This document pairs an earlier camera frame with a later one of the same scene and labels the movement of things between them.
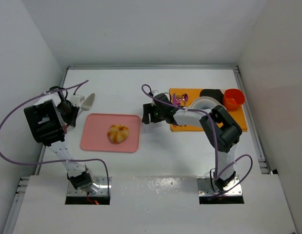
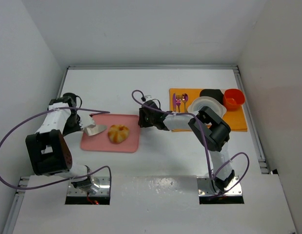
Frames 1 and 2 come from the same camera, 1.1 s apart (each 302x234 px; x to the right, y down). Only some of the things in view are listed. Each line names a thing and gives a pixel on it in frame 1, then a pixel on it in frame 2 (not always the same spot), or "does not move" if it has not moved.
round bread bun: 118,133 does not move
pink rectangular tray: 95,126 does not move
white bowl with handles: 205,103 does not move
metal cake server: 87,104 -> 94,129
